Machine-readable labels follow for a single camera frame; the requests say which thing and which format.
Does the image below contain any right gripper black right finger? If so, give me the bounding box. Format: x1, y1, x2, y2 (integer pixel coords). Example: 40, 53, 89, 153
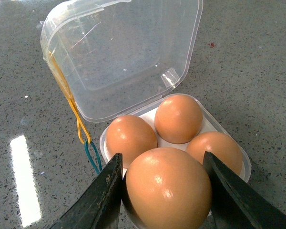
203, 152, 286, 229

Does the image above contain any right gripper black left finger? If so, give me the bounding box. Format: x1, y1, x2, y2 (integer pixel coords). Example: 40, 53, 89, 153
51, 153, 123, 229

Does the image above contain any brown egg back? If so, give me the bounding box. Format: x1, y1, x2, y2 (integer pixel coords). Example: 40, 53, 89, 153
185, 131, 243, 175

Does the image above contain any brown egg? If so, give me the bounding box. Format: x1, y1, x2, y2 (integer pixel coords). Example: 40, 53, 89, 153
106, 114, 158, 169
154, 94, 203, 144
123, 147, 212, 229
185, 131, 243, 175

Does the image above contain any brown egg front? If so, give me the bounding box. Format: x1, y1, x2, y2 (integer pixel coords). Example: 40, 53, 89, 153
154, 94, 203, 144

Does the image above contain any clear plastic egg box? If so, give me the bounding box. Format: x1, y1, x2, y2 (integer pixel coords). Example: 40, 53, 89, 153
40, 0, 252, 227

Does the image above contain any teal rubber band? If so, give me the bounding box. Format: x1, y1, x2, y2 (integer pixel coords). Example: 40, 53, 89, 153
84, 140, 102, 175

